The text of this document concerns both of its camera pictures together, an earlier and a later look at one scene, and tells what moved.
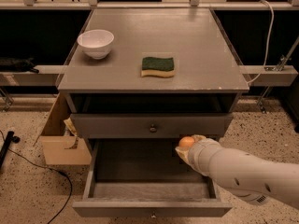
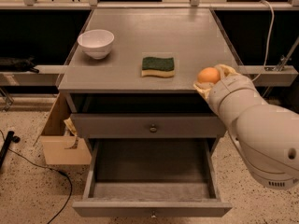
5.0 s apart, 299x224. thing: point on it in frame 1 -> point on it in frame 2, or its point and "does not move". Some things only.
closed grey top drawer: x=150 y=125 does not move
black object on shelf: x=18 y=65 does not move
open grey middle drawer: x=146 y=177 does not move
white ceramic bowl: x=96 y=43 does not move
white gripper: x=197 y=154 -> x=229 y=90
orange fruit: x=186 y=142 -> x=208 y=75
